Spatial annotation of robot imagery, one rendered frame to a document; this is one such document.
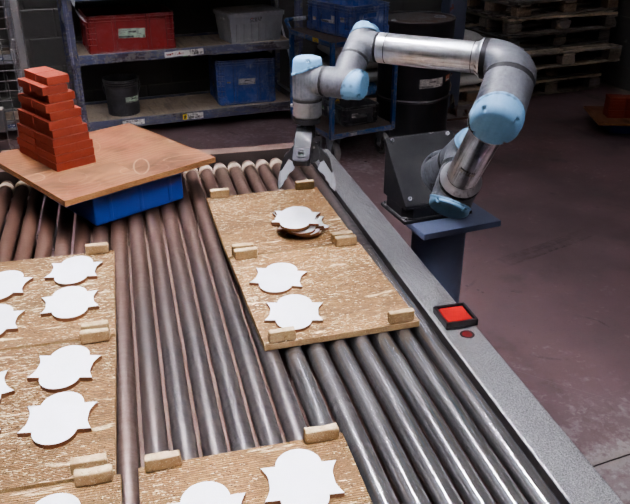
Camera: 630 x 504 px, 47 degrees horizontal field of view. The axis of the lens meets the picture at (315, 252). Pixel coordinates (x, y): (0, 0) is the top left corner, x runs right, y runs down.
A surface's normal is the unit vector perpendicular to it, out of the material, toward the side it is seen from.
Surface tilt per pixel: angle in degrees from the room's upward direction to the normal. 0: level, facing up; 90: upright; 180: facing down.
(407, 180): 46
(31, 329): 0
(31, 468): 0
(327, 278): 0
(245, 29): 96
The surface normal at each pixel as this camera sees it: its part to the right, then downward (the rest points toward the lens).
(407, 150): 0.26, -0.31
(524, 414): 0.00, -0.89
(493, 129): -0.33, 0.80
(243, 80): 0.31, 0.44
